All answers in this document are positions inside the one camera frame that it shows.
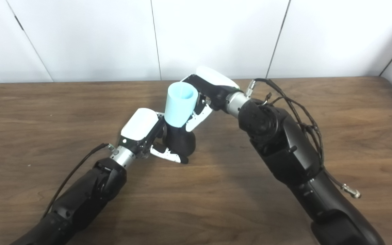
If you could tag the black and white left hand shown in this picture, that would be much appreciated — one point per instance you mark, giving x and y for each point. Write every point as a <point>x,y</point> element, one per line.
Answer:
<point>140,124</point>

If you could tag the black and white right hand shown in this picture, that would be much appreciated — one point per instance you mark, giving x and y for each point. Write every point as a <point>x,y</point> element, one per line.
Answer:
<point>216,90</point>

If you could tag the light blue cylinder cup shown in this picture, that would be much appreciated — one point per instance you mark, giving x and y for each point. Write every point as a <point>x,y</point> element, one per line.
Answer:
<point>179,109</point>

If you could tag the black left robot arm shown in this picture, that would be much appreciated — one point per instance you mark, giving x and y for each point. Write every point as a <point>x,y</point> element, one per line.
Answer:
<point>87,194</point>

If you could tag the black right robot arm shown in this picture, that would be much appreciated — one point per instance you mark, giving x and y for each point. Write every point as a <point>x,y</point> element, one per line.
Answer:
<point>291,149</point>

